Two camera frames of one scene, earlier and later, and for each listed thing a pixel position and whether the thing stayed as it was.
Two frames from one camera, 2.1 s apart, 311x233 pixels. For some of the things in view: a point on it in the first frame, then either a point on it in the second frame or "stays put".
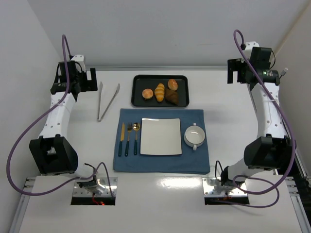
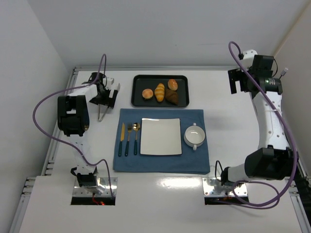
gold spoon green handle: (136, 127) stays put
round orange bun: (147, 93) stays put
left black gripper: (91, 79) → (104, 99)
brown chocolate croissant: (171, 96) stays put
